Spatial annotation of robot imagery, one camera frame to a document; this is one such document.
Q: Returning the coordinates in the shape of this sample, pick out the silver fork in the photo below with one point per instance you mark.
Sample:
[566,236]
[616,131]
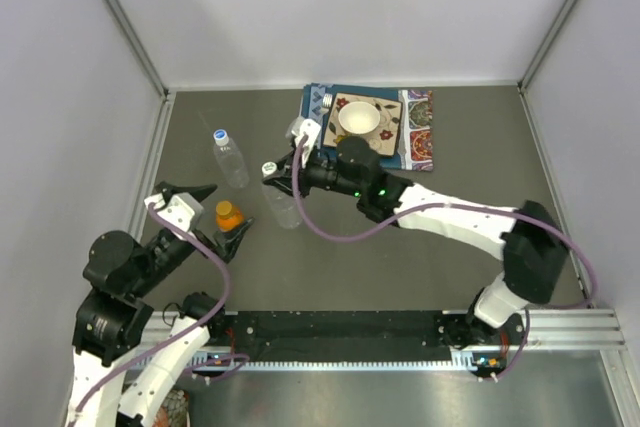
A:
[319,106]

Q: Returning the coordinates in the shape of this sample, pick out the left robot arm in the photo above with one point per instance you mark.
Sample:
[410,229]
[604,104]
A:
[115,383]

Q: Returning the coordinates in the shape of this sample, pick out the cream bowl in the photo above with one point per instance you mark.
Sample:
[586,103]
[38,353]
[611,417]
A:
[359,118]

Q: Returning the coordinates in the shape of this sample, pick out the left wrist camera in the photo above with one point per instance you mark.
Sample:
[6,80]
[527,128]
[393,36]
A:
[180,214]

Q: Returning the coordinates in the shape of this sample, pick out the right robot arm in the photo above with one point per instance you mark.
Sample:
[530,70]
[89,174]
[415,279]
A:
[526,240]

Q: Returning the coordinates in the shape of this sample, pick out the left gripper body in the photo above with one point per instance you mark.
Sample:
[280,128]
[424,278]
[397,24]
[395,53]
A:
[167,253]

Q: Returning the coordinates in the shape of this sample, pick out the small white bottle cap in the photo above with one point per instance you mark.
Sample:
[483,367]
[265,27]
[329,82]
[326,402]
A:
[269,168]

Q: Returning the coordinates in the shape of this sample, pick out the blue white bottle cap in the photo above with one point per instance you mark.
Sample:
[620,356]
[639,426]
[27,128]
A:
[221,137]

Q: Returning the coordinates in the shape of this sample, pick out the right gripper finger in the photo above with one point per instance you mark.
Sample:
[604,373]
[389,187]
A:
[284,166]
[282,182]

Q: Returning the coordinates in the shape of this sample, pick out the grey cable duct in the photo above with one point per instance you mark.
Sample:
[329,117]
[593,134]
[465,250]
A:
[465,360]

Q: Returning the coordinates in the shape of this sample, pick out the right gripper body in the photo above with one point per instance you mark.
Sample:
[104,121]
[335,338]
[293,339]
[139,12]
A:
[316,173]

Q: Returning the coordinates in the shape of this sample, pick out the clear plastic bottle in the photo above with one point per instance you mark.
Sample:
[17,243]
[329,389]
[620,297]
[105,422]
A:
[232,164]
[283,207]

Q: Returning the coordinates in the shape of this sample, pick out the stacked patterned bowls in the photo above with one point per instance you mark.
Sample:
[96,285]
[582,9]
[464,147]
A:
[174,410]

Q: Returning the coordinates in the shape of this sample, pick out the aluminium frame rail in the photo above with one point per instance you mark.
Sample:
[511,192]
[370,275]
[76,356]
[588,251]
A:
[550,330]

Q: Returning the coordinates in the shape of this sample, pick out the blue patterned placemat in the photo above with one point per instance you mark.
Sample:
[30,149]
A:
[415,147]

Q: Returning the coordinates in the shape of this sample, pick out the orange bottle cap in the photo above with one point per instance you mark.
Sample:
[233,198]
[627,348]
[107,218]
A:
[224,209]

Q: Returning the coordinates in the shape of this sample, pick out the square floral plate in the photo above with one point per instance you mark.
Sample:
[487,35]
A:
[383,140]

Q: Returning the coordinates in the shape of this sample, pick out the orange juice bottle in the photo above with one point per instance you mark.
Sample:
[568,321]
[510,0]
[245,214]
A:
[229,223]

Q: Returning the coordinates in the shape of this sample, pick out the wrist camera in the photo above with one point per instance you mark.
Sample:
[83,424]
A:
[302,127]
[180,214]

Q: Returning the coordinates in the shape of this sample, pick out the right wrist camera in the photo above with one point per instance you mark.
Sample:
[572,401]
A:
[302,127]

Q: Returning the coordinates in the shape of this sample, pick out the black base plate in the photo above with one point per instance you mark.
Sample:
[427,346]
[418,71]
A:
[357,335]

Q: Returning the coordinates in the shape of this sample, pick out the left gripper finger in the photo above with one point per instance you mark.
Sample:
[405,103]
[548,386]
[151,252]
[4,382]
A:
[226,243]
[165,192]

